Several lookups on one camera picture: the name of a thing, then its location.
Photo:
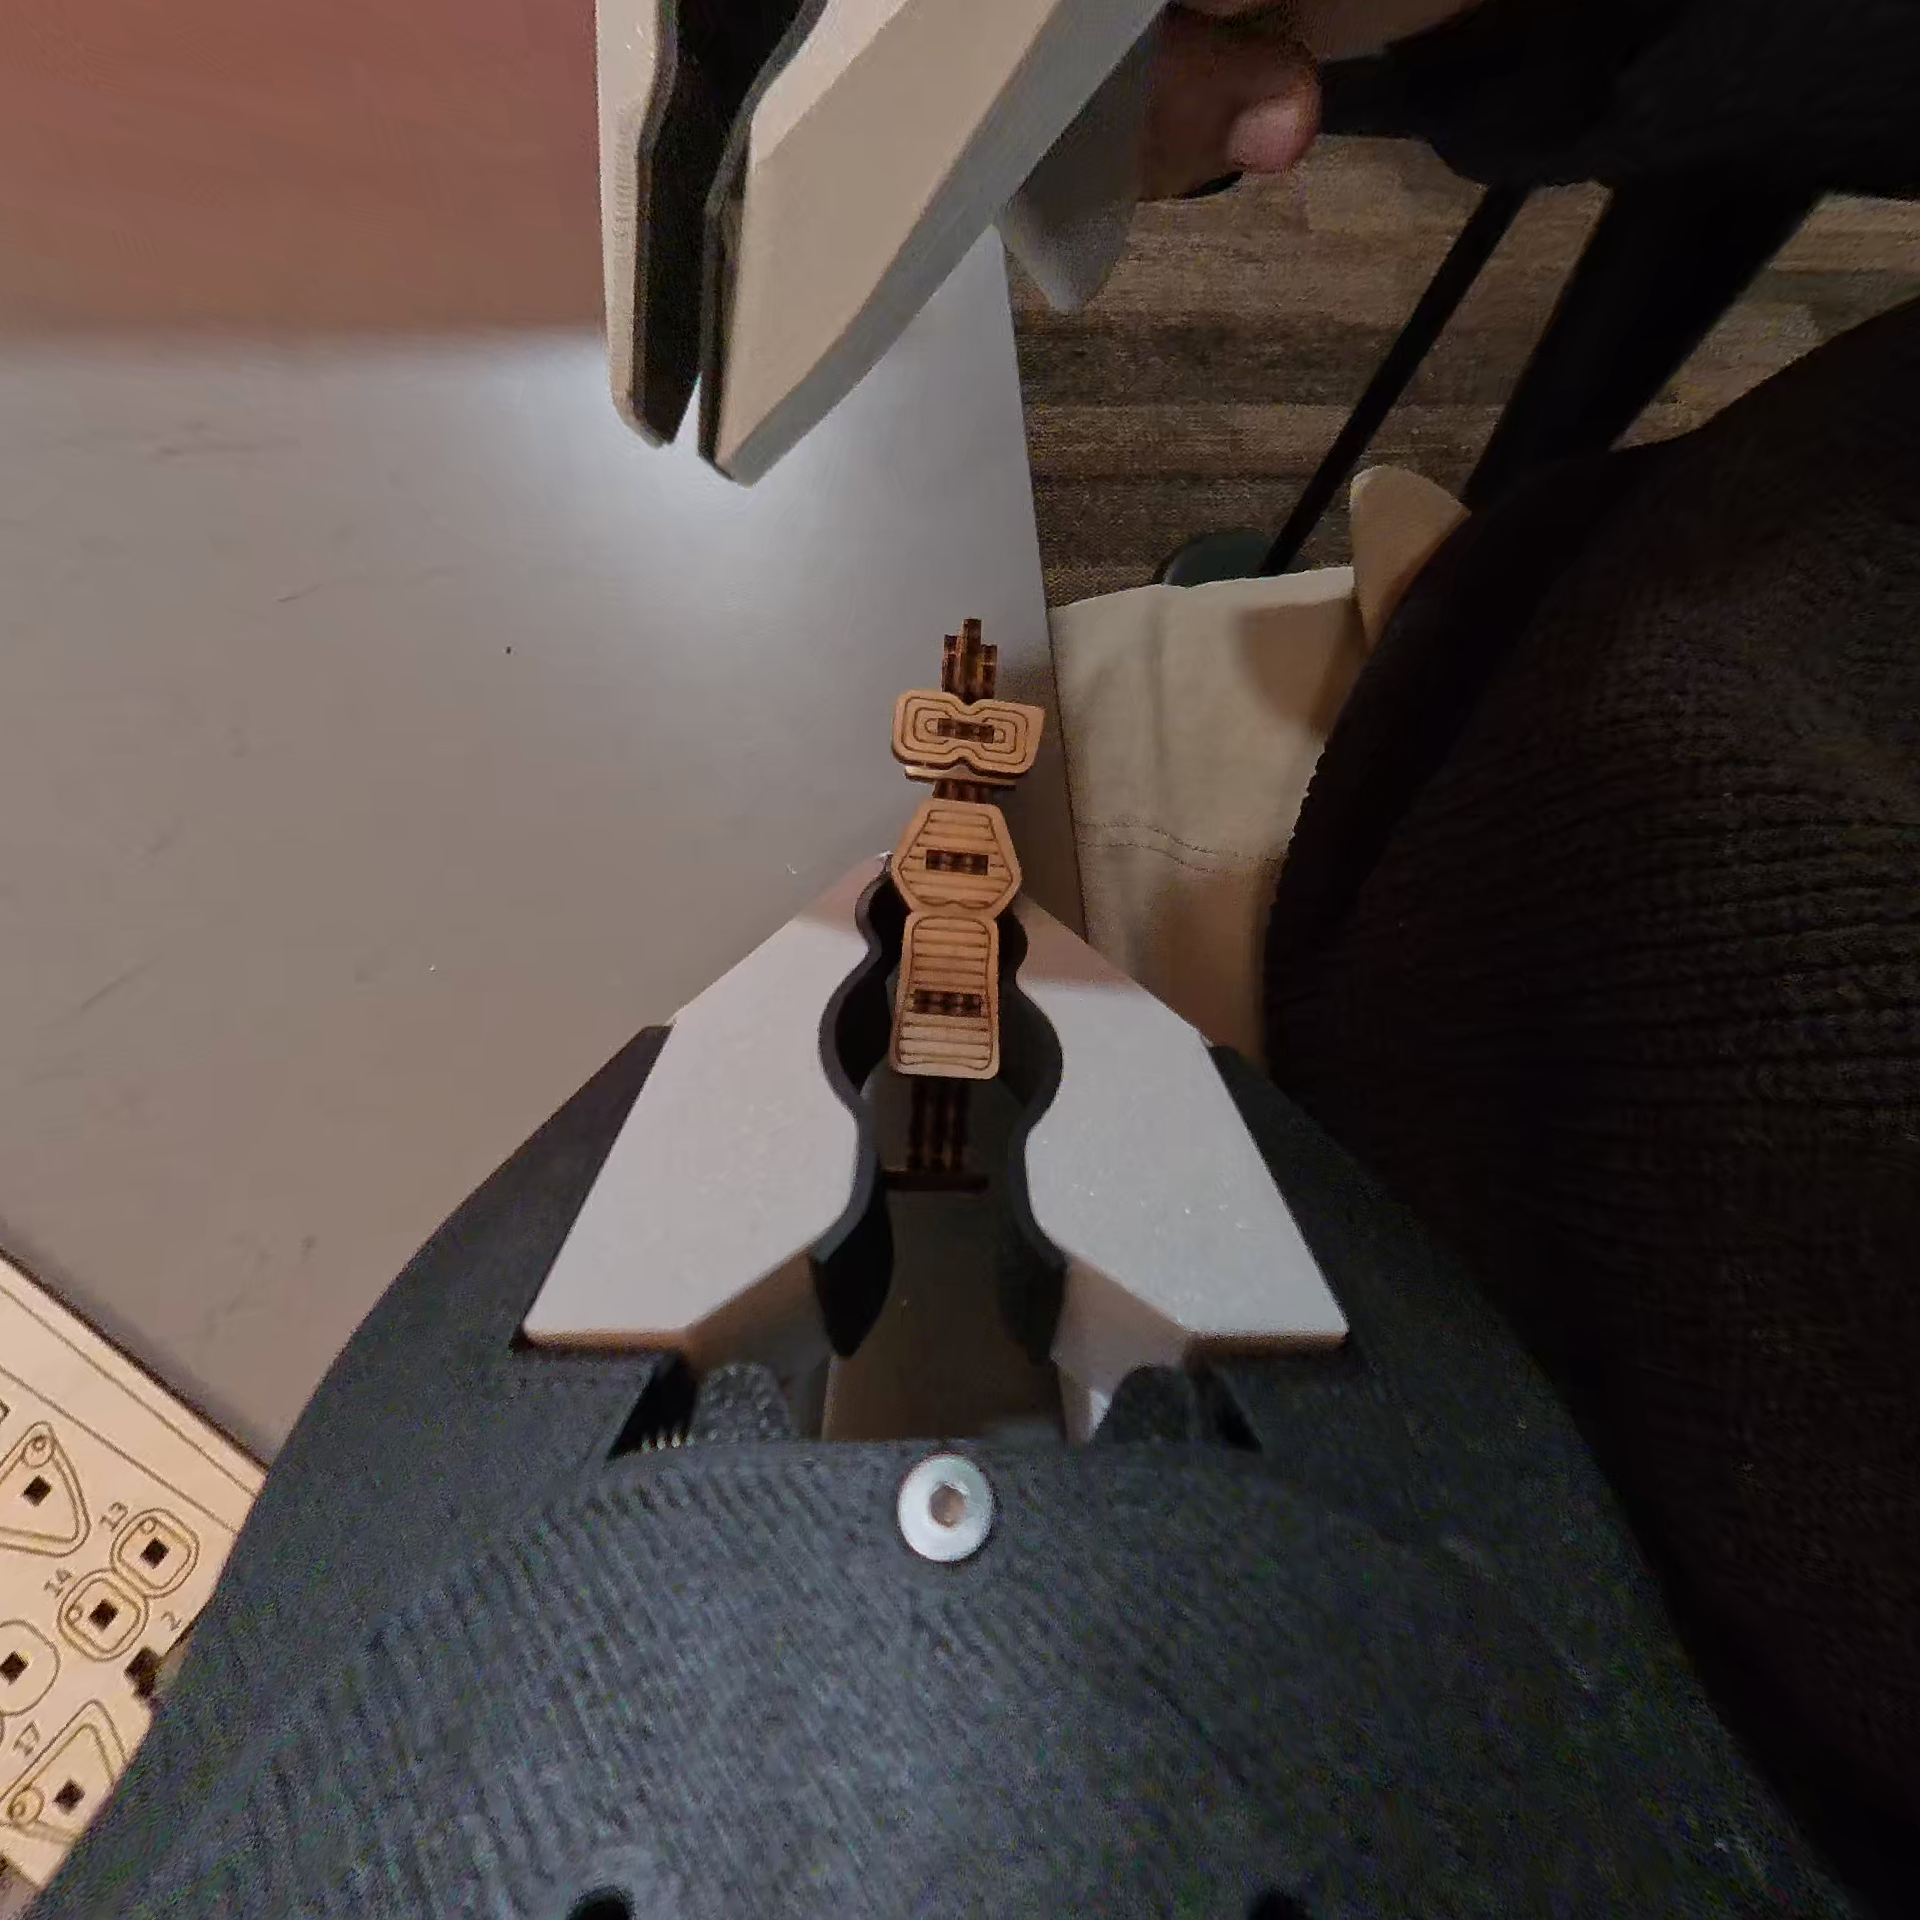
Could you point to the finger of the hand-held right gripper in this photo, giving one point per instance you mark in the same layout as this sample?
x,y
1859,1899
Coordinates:
x,y
618,194
868,225

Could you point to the wooden puzzle model assembly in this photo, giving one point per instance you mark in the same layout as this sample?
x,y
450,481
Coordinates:
x,y
945,902

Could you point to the person's beige trousers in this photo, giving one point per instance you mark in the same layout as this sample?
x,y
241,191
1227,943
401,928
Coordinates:
x,y
1201,750

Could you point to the black chair base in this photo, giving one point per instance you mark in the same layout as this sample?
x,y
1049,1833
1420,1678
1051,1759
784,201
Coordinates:
x,y
1621,345

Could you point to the grey desk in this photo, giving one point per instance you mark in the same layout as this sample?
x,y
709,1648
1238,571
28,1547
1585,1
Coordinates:
x,y
450,750

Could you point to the person's black sweater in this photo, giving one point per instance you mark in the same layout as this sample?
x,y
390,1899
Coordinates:
x,y
1621,1126

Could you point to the person's right hand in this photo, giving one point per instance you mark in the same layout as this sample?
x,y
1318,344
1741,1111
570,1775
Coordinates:
x,y
1237,90

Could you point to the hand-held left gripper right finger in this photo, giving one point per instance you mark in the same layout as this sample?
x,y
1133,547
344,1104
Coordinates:
x,y
1171,1185

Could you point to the wooden puzzle parts sheet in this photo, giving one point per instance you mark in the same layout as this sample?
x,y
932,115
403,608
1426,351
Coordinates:
x,y
75,1590

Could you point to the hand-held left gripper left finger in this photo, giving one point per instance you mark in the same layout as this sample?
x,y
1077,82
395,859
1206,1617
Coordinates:
x,y
705,1171

